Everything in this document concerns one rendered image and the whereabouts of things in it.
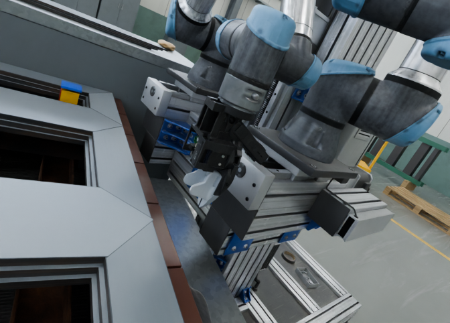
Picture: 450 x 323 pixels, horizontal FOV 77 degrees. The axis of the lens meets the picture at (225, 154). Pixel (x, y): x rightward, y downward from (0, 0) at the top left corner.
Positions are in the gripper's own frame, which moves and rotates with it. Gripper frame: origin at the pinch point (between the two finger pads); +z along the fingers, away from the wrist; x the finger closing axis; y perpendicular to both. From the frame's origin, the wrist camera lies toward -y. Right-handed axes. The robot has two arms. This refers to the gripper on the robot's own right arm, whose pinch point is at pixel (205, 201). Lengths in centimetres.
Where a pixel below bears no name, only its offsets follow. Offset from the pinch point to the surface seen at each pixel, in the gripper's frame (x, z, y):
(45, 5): -92, -16, 36
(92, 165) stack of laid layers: -19.9, 6.8, 18.5
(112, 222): 0.7, 5.5, 16.3
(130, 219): -0.2, 5.5, 13.2
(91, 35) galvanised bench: -82, -13, 20
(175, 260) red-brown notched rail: 6.9, 8.3, 5.6
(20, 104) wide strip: -44, 5, 35
